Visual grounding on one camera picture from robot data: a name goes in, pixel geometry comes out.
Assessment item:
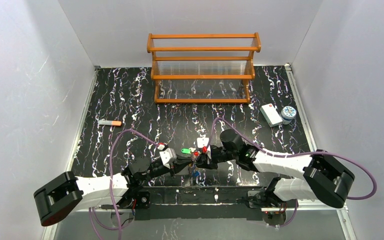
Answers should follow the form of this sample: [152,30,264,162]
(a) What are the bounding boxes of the white rectangular box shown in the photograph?
[259,103,283,128]

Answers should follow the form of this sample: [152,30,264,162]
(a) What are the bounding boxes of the cluster of tagged keys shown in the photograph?
[188,150,201,178]

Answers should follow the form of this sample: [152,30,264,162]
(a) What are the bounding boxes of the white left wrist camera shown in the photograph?
[159,148,177,169]

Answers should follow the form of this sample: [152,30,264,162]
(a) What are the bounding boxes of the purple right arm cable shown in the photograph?
[208,117,378,229]

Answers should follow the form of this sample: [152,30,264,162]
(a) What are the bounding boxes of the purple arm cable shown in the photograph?
[88,129,163,240]
[208,117,378,229]

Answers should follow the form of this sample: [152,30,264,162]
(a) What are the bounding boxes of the blue white round tin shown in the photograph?
[280,106,297,125]

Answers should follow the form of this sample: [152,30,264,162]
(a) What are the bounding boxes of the green key tag far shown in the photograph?
[181,147,196,155]

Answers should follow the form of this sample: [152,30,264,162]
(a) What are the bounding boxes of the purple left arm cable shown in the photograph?
[88,129,163,240]

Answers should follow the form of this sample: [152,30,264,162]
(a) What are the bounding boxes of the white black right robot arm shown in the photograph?
[193,129,355,209]

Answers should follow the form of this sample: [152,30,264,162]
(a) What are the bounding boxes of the orange grey marker pen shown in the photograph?
[98,119,122,127]

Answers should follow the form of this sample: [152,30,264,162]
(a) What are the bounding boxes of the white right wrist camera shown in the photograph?
[196,137,211,154]

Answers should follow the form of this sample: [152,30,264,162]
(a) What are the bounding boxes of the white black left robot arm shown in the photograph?
[33,155,193,227]

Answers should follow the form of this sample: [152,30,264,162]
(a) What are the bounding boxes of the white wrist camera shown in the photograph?
[196,137,211,154]
[159,148,177,169]

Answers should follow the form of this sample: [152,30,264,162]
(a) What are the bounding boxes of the orange wooden shelf rack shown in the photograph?
[146,32,262,104]

